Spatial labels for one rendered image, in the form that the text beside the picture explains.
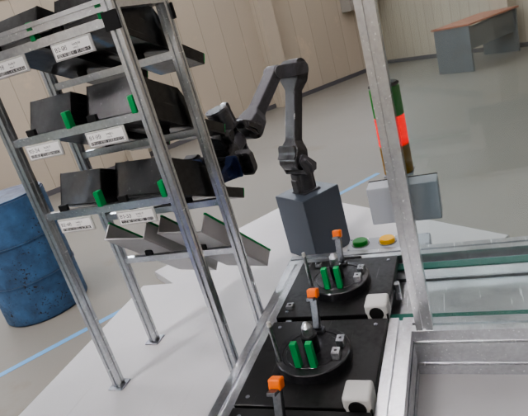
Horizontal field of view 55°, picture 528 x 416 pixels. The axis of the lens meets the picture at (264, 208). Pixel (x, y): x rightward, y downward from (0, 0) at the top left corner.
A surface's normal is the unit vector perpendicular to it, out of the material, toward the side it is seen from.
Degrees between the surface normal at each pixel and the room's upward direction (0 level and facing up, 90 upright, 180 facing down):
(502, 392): 0
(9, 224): 90
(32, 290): 90
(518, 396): 0
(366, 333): 0
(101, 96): 65
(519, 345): 90
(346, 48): 90
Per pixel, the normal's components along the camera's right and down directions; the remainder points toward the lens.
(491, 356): -0.31, 0.40
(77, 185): -0.53, 0.00
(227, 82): 0.56, 0.14
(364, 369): -0.26, -0.91
